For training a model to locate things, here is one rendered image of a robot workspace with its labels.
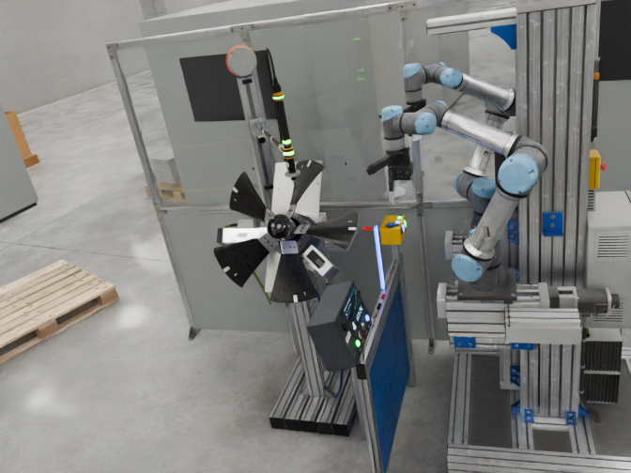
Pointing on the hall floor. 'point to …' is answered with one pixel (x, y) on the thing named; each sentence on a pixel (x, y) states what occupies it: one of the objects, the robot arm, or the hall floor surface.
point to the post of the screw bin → (359, 404)
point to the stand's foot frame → (337, 420)
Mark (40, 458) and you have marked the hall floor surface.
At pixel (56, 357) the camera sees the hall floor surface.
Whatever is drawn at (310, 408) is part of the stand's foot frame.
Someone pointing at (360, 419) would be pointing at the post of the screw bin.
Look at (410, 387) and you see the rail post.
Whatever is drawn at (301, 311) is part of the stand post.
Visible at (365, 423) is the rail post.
